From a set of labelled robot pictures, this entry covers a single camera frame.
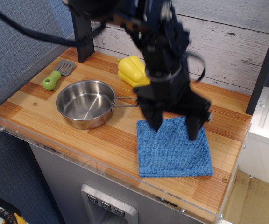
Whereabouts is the green handled grey spatula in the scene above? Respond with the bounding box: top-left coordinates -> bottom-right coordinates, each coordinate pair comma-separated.
42,60 -> 75,91

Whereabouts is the dark grey post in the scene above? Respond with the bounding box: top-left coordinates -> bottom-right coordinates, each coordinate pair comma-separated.
69,0 -> 95,63
245,0 -> 269,115

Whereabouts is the yellow toy bell pepper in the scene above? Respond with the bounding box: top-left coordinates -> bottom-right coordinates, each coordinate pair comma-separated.
118,55 -> 150,88

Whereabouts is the white ridged side appliance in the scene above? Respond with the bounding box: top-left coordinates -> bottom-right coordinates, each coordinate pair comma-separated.
238,87 -> 269,183

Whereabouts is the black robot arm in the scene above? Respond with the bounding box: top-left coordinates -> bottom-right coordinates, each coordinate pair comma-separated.
65,0 -> 212,140

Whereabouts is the stainless steel pan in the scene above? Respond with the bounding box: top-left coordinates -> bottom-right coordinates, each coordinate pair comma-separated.
56,80 -> 138,130

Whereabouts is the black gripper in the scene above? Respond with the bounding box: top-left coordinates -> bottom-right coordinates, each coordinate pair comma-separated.
133,72 -> 213,140

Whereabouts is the grey cabinet with button panel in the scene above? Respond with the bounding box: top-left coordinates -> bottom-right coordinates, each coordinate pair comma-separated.
30,145 -> 199,224

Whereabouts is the black cable loop on wrist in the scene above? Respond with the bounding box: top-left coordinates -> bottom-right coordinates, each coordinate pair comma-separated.
187,52 -> 207,83

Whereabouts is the clear acrylic guard rail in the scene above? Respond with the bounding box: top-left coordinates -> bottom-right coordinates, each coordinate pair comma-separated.
0,34 -> 251,224

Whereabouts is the blue microfiber cloth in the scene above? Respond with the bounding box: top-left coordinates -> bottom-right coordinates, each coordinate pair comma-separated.
136,117 -> 213,178

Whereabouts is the dark grey right post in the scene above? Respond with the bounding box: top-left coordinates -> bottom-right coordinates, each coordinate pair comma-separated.
245,0 -> 269,115

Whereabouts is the yellow object bottom left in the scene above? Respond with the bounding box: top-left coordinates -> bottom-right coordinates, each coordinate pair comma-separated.
14,213 -> 27,224

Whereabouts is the dark grey left post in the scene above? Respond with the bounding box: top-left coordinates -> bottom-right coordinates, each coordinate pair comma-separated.
69,0 -> 95,63

